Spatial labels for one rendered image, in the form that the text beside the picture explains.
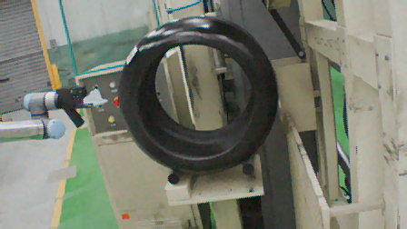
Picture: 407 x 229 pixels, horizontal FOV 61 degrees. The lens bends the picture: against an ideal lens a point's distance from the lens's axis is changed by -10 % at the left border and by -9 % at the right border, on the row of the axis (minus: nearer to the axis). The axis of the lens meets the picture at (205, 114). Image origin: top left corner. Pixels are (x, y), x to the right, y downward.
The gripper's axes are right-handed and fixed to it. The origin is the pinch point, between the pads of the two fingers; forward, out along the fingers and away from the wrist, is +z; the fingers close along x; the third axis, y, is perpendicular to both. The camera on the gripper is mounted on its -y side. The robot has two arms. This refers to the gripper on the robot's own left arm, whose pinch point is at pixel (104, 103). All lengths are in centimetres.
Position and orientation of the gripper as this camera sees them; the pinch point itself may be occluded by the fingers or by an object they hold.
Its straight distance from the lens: 148.7
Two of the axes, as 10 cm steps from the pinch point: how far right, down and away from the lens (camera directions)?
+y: -0.7, -9.6, -2.9
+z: 9.9, -0.4, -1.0
